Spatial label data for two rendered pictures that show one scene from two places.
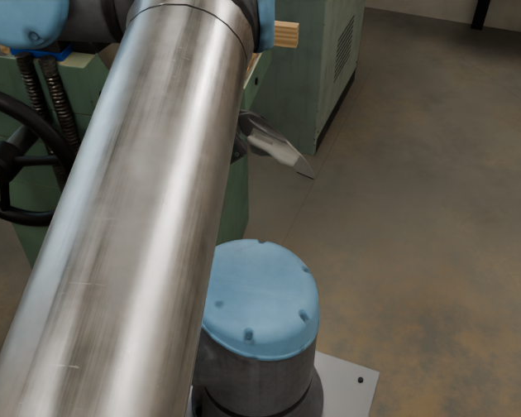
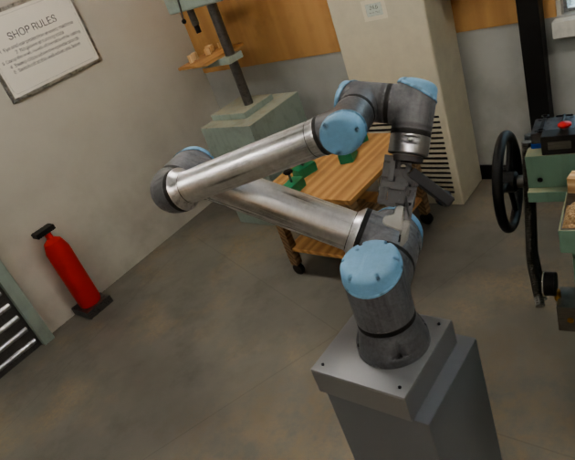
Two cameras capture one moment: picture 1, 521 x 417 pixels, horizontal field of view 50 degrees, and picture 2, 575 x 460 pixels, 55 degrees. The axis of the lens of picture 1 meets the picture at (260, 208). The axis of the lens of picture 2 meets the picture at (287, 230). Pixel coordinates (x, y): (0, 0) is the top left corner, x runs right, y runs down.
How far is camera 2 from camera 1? 1.30 m
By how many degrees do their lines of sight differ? 87
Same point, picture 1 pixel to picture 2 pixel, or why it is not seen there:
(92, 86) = (530, 171)
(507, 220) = not seen: outside the picture
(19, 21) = not seen: hidden behind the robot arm
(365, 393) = (391, 389)
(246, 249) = (389, 253)
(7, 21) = not seen: hidden behind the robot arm
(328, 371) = (407, 372)
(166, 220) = (247, 151)
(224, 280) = (370, 249)
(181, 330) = (233, 166)
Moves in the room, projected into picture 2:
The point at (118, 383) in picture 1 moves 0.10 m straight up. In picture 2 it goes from (223, 161) to (206, 122)
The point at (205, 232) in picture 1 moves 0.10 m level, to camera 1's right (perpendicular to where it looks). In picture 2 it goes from (252, 161) to (237, 182)
